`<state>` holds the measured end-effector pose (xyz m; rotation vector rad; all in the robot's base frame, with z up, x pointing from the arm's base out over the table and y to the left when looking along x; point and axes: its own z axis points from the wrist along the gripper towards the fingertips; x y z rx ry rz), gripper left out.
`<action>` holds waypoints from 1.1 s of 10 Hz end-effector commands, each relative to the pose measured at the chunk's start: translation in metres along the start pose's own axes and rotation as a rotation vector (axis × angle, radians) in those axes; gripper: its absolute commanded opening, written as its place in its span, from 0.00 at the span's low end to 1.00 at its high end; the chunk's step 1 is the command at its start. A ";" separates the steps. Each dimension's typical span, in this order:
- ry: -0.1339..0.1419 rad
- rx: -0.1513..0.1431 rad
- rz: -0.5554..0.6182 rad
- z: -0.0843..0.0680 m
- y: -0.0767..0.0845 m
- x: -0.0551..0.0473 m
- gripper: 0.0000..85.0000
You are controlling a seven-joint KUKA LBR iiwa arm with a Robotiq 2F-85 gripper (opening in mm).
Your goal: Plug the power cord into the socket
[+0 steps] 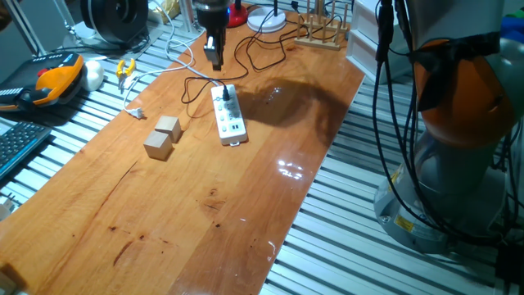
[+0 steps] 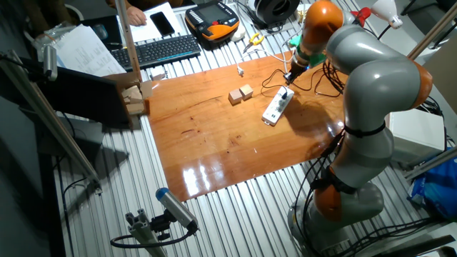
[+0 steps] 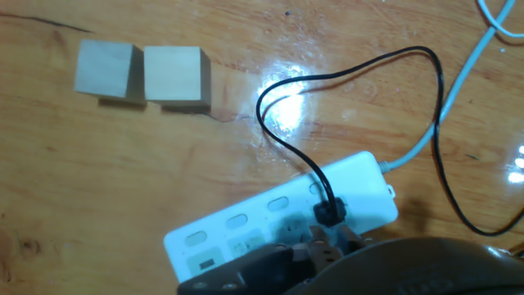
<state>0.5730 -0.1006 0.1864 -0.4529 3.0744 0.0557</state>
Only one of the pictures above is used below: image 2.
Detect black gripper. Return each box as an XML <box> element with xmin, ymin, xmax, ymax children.
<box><xmin>283</xmin><ymin>56</ymin><xmax>310</xmax><ymax>86</ymax></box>

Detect black power cord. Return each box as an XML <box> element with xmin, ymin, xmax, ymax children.
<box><xmin>260</xmin><ymin>60</ymin><xmax>347</xmax><ymax>101</ymax></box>

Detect white power strip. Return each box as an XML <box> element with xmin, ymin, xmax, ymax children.
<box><xmin>261</xmin><ymin>85</ymin><xmax>296</xmax><ymax>127</ymax></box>

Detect person's hand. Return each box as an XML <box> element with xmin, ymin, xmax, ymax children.
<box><xmin>126</xmin><ymin>5</ymin><xmax>147</xmax><ymax>27</ymax></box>

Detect light wooden cube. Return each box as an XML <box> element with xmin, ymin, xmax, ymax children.
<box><xmin>238</xmin><ymin>84</ymin><xmax>254</xmax><ymax>101</ymax></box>
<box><xmin>228</xmin><ymin>89</ymin><xmax>243</xmax><ymax>106</ymax></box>

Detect yellowish plastic bag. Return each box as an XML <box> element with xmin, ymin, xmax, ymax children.
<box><xmin>295</xmin><ymin>3</ymin><xmax>310</xmax><ymax>23</ymax></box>

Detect white rounded object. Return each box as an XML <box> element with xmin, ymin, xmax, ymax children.
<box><xmin>230</xmin><ymin>24</ymin><xmax>247</xmax><ymax>43</ymax></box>

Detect black filament spool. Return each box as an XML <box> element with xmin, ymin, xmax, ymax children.
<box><xmin>255</xmin><ymin>0</ymin><xmax>301</xmax><ymax>26</ymax></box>

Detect orange black teach pendant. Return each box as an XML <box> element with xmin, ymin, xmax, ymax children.
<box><xmin>184</xmin><ymin>0</ymin><xmax>241</xmax><ymax>43</ymax></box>

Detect red desk lamp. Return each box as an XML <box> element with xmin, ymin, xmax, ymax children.
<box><xmin>350</xmin><ymin>6</ymin><xmax>392</xmax><ymax>40</ymax></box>

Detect orange wooden board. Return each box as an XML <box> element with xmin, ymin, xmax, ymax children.
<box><xmin>146</xmin><ymin>49</ymin><xmax>393</xmax><ymax>203</ymax></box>

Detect white desk lamp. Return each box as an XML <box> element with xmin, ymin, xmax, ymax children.
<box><xmin>370</xmin><ymin>0</ymin><xmax>403</xmax><ymax>30</ymax></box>

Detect black computer keyboard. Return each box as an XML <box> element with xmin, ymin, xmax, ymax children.
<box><xmin>110</xmin><ymin>34</ymin><xmax>203</xmax><ymax>71</ymax></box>

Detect black smartphone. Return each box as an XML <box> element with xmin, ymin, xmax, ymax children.
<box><xmin>149</xmin><ymin>11</ymin><xmax>176</xmax><ymax>37</ymax></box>

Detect white storage box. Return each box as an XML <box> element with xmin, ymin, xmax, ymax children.
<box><xmin>384</xmin><ymin>109</ymin><xmax>446</xmax><ymax>166</ymax></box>

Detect white paper sheet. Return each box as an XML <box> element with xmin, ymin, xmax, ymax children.
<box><xmin>128</xmin><ymin>1</ymin><xmax>183</xmax><ymax>44</ymax></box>

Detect brown cardboard panel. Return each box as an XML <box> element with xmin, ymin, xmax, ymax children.
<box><xmin>421</xmin><ymin>35</ymin><xmax>457</xmax><ymax>104</ymax></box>

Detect small wooden block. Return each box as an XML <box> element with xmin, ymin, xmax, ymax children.
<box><xmin>125</xmin><ymin>101</ymin><xmax>146</xmax><ymax>116</ymax></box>
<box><xmin>121</xmin><ymin>85</ymin><xmax>143</xmax><ymax>104</ymax></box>

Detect blue plastic bag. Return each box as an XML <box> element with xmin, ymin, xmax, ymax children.
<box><xmin>408</xmin><ymin>149</ymin><xmax>457</xmax><ymax>221</ymax></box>

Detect black mouse pad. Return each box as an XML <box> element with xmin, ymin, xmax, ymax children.
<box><xmin>80</xmin><ymin>14</ymin><xmax>124</xmax><ymax>51</ymax></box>

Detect dark computer mouse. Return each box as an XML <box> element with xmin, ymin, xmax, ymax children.
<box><xmin>93</xmin><ymin>24</ymin><xmax>109</xmax><ymax>41</ymax></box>

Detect printed paper stack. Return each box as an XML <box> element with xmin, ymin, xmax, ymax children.
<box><xmin>53</xmin><ymin>24</ymin><xmax>128</xmax><ymax>78</ymax></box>

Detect black monitor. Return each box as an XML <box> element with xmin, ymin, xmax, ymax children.
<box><xmin>19</xmin><ymin>56</ymin><xmax>131</xmax><ymax>129</ymax></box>

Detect short aluminium profile stub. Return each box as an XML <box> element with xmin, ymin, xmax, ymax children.
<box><xmin>124</xmin><ymin>208</ymin><xmax>169</xmax><ymax>257</ymax></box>

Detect clear plastic bag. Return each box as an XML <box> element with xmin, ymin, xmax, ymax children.
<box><xmin>34</xmin><ymin>21</ymin><xmax>78</xmax><ymax>51</ymax></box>

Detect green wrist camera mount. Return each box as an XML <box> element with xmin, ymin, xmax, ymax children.
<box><xmin>288</xmin><ymin>35</ymin><xmax>326</xmax><ymax>68</ymax></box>

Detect white cable with plug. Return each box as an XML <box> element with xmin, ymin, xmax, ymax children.
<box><xmin>235</xmin><ymin>26</ymin><xmax>304</xmax><ymax>78</ymax></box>

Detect yellow handled pliers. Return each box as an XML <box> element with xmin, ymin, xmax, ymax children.
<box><xmin>242</xmin><ymin>32</ymin><xmax>266</xmax><ymax>54</ymax></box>

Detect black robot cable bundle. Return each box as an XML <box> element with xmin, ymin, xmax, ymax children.
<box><xmin>291</xmin><ymin>128</ymin><xmax>346</xmax><ymax>257</ymax></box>

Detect black cable coil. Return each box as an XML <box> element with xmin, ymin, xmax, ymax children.
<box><xmin>417</xmin><ymin>95</ymin><xmax>447</xmax><ymax>117</ymax></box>

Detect silver camera blue end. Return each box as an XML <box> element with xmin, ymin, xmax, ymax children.
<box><xmin>155</xmin><ymin>187</ymin><xmax>199</xmax><ymax>233</ymax></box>

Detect black camera bracket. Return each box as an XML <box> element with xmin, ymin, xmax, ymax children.
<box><xmin>149</xmin><ymin>210</ymin><xmax>172</xmax><ymax>242</ymax></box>

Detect black camera cable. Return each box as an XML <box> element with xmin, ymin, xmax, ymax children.
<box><xmin>109</xmin><ymin>228</ymin><xmax>197</xmax><ymax>249</ymax></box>

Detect silver depth camera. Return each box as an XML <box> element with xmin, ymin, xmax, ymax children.
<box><xmin>42</xmin><ymin>44</ymin><xmax>59</xmax><ymax>82</ymax></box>

